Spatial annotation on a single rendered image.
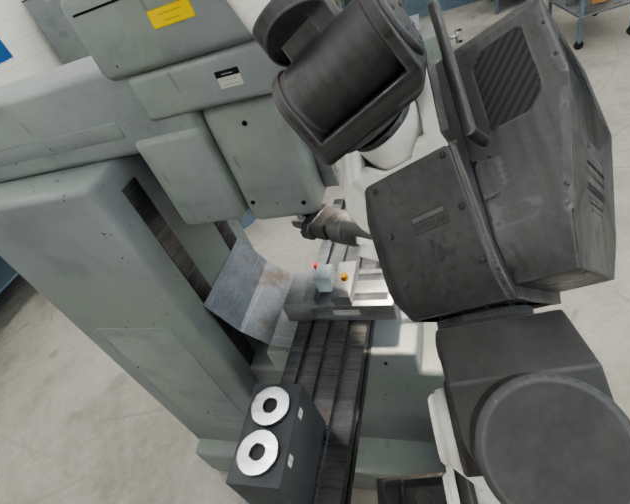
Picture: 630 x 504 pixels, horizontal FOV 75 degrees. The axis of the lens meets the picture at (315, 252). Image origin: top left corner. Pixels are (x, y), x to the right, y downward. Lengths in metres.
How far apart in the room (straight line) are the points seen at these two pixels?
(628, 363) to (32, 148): 2.33
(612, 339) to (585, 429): 2.00
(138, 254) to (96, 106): 0.36
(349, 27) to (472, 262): 0.27
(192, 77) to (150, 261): 0.51
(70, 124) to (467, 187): 0.93
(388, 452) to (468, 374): 1.44
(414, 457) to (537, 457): 1.46
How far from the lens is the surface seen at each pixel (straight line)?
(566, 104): 0.49
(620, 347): 2.35
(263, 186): 1.00
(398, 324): 1.35
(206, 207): 1.09
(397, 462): 1.83
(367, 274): 1.31
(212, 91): 0.90
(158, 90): 0.96
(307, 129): 0.47
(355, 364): 1.20
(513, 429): 0.37
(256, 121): 0.92
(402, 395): 1.52
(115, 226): 1.12
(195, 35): 0.86
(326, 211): 1.12
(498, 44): 0.55
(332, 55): 0.45
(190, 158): 1.01
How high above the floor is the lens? 1.89
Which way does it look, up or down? 39 degrees down
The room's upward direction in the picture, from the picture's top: 23 degrees counter-clockwise
